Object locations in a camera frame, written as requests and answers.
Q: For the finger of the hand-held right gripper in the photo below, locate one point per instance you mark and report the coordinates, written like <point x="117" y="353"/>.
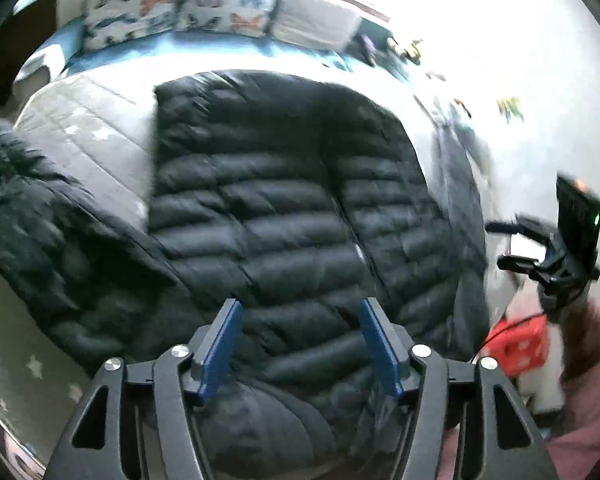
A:
<point x="520" y="264"/>
<point x="515" y="226"/>

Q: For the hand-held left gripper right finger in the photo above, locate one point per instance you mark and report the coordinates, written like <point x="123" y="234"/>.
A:
<point x="380" y="345"/>

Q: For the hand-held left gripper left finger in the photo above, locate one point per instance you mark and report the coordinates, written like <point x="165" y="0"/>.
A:
<point x="222" y="345"/>

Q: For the black puffer jacket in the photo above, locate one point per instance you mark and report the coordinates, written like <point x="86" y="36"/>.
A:
<point x="280" y="185"/>

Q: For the person's right forearm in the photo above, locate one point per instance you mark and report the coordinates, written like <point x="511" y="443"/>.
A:
<point x="587" y="340"/>

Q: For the red polka dot object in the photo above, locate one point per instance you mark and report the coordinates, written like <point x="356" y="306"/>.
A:
<point x="520" y="345"/>

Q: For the green yellow toy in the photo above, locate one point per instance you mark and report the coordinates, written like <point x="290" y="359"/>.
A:
<point x="510" y="107"/>

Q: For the person's pink clothing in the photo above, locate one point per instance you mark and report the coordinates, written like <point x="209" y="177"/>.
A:
<point x="590" y="430"/>

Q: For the brown plush toy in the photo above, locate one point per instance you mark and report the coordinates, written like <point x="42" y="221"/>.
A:
<point x="410" y="47"/>

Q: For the purple item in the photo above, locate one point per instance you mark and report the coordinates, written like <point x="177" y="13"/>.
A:
<point x="370" y="44"/>

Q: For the grey quilted star mattress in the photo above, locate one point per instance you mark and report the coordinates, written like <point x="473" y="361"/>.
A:
<point x="95" y="125"/>

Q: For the white pillow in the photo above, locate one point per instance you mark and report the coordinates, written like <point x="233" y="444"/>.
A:
<point x="315" y="17"/>

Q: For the blue sofa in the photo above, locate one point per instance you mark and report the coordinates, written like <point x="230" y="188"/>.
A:
<point x="180" y="50"/>

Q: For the butterfly print pillow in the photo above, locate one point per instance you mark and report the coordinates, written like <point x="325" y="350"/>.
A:
<point x="125" y="10"/>
<point x="230" y="5"/>

